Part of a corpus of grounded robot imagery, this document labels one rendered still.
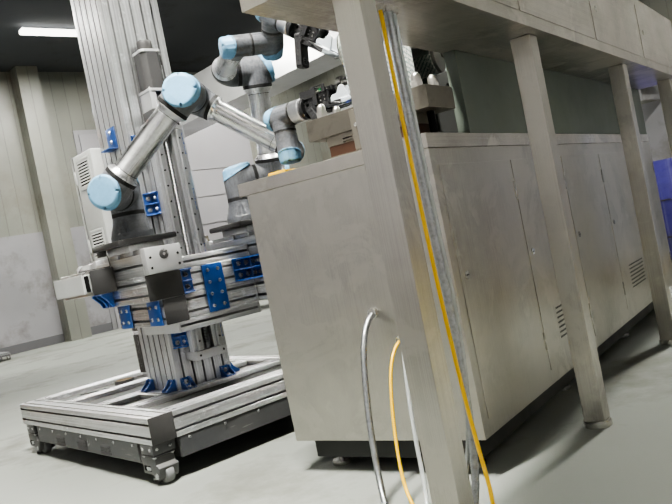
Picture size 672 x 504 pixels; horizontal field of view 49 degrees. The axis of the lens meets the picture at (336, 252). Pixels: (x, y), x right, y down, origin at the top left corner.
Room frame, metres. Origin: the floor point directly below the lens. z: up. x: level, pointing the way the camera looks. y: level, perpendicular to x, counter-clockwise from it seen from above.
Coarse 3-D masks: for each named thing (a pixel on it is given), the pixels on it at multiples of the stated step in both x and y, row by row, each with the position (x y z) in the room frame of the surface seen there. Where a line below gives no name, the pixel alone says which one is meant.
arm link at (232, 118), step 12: (216, 96) 2.58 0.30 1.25; (204, 108) 2.56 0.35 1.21; (216, 108) 2.57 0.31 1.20; (228, 108) 2.57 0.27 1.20; (216, 120) 2.59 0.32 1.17; (228, 120) 2.57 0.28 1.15; (240, 120) 2.56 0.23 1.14; (252, 120) 2.57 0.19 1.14; (240, 132) 2.58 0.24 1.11; (252, 132) 2.56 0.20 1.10; (264, 132) 2.56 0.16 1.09; (264, 144) 2.57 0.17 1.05
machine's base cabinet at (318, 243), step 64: (320, 192) 2.09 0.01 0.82; (448, 192) 1.92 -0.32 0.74; (512, 192) 2.28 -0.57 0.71; (576, 192) 2.79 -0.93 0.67; (320, 256) 2.11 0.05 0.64; (448, 256) 1.88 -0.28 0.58; (512, 256) 2.20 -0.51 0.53; (640, 256) 3.40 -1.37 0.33; (320, 320) 2.14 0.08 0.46; (384, 320) 2.01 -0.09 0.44; (512, 320) 2.12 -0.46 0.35; (320, 384) 2.17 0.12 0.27; (384, 384) 2.04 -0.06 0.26; (512, 384) 2.05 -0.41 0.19; (320, 448) 2.24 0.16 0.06; (384, 448) 2.11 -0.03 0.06
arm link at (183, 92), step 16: (176, 80) 2.42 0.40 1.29; (192, 80) 2.42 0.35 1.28; (160, 96) 2.45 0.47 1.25; (176, 96) 2.41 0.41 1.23; (192, 96) 2.42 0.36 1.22; (160, 112) 2.45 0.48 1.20; (176, 112) 2.44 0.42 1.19; (192, 112) 2.55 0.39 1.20; (144, 128) 2.46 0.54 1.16; (160, 128) 2.45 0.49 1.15; (144, 144) 2.45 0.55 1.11; (160, 144) 2.48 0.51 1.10; (128, 160) 2.46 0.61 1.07; (144, 160) 2.47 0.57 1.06; (96, 176) 2.44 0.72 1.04; (112, 176) 2.45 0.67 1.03; (128, 176) 2.47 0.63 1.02; (96, 192) 2.45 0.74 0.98; (112, 192) 2.44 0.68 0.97; (128, 192) 2.49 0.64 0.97; (112, 208) 2.47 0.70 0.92
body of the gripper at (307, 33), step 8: (288, 24) 2.41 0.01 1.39; (296, 24) 2.42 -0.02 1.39; (288, 32) 2.42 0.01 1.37; (296, 32) 2.42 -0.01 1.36; (304, 32) 2.38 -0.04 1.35; (312, 32) 2.37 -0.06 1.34; (320, 32) 2.38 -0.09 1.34; (328, 32) 2.40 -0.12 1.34; (304, 40) 2.39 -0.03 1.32; (312, 40) 2.37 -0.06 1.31
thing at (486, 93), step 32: (448, 64) 2.12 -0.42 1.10; (480, 64) 2.24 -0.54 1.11; (512, 64) 2.46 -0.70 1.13; (480, 96) 2.20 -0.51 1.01; (512, 96) 2.42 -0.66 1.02; (576, 96) 2.99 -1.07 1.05; (608, 96) 3.40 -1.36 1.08; (480, 128) 2.17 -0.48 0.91; (512, 128) 2.37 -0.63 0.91; (576, 128) 2.93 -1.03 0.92; (608, 128) 3.32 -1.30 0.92; (640, 128) 3.82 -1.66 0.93
